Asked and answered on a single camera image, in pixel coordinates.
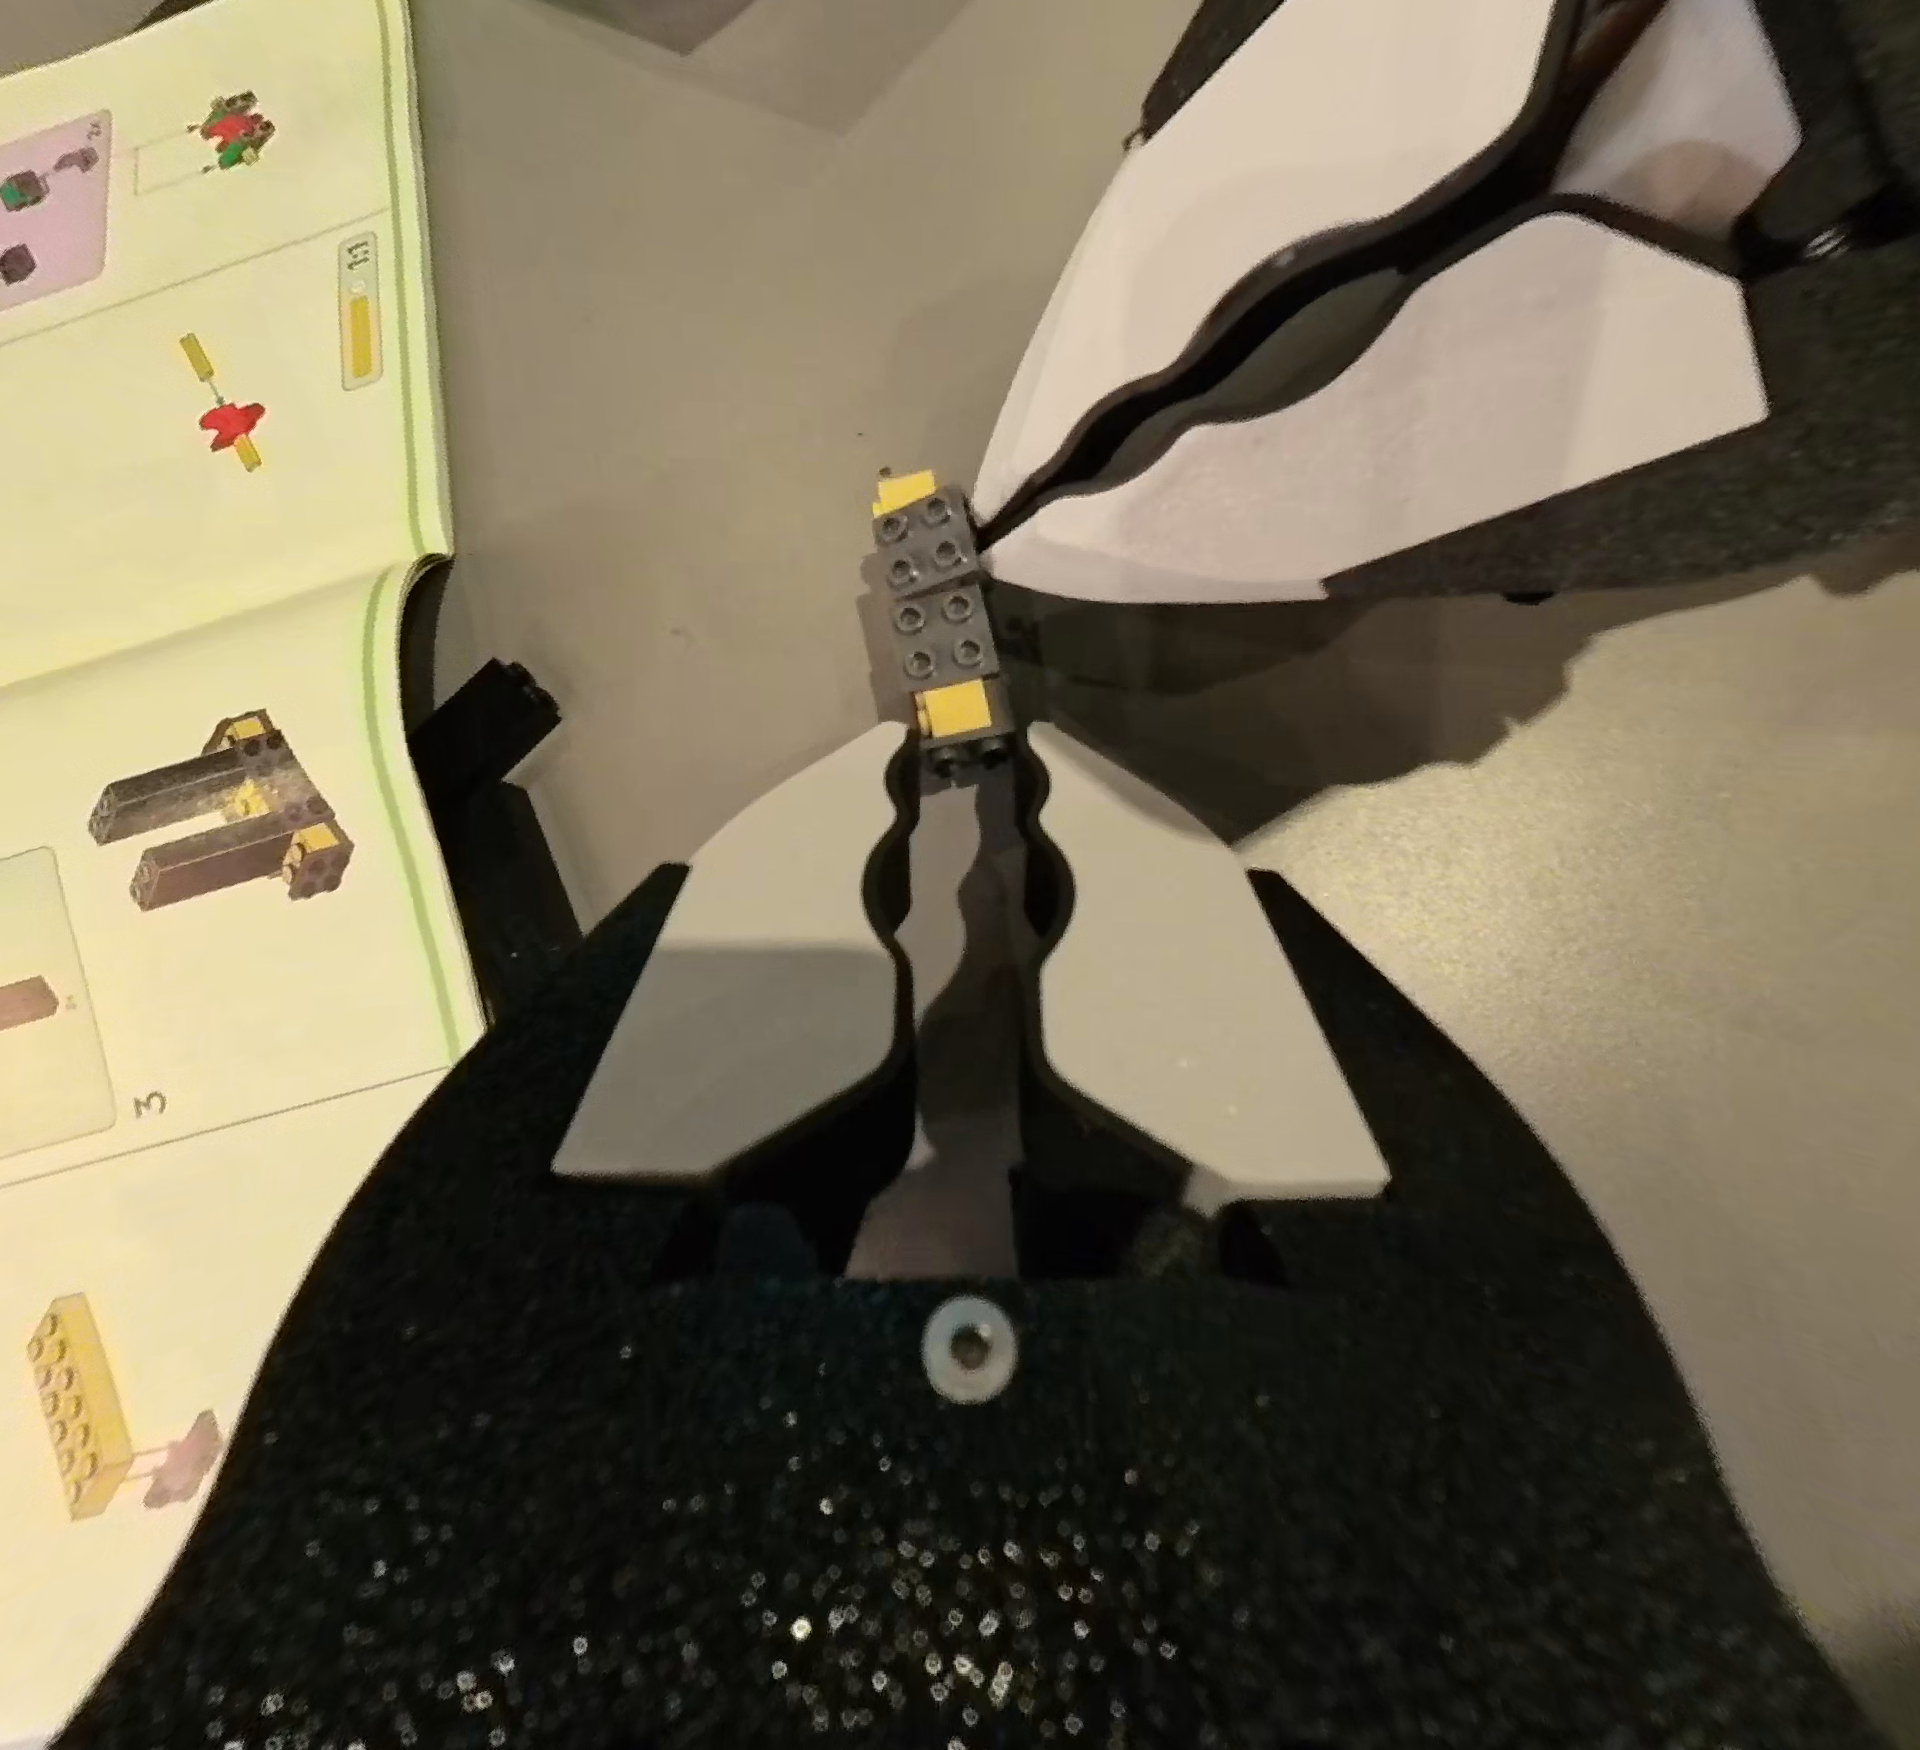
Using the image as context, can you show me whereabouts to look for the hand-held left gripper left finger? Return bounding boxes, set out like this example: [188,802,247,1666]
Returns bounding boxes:
[551,730,919,1198]

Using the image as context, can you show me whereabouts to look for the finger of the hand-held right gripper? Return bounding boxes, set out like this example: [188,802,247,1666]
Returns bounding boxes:
[974,194,1774,607]
[972,0,1614,537]

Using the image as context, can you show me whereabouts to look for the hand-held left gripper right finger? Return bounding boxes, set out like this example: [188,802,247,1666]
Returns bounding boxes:
[1020,730,1389,1199]

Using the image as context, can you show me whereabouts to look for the dark grey brick yellow tile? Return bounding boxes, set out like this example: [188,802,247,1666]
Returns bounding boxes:
[888,584,1025,786]

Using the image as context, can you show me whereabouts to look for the grey desk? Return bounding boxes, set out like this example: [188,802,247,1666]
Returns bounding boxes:
[0,0,1920,1750]

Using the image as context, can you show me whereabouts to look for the open instruction booklet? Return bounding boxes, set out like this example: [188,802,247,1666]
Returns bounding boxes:
[0,0,492,1662]

